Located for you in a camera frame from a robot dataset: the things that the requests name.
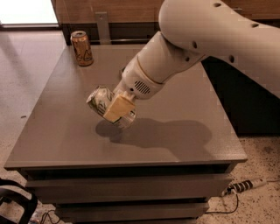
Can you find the black chair part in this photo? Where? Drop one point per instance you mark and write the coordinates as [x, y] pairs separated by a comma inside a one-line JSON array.
[[7, 195]]

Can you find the left grey metal bracket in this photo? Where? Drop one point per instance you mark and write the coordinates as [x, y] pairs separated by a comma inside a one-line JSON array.
[[101, 18]]

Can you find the cabinet drawer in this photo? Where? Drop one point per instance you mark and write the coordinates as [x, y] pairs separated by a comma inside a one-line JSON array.
[[90, 190], [97, 214]]

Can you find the white power strip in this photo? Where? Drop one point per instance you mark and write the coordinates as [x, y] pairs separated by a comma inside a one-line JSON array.
[[244, 186]]

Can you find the grey drawer cabinet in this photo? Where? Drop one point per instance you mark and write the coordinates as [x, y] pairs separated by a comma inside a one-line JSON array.
[[182, 130]]

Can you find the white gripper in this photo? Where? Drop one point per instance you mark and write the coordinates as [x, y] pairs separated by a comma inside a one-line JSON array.
[[137, 80]]

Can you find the white green 7up can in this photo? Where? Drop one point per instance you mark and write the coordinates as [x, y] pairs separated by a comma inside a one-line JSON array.
[[98, 101]]

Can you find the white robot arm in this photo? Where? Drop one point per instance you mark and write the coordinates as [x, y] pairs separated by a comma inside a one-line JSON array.
[[191, 30]]

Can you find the upper cabinet drawer front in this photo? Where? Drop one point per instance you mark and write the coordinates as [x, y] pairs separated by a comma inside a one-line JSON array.
[[90, 190]]

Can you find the lower cabinet drawer front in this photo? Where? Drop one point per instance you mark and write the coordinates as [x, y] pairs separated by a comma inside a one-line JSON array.
[[97, 214]]

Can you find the brown gold soda can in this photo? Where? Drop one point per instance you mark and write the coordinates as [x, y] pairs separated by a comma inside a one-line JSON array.
[[82, 48]]

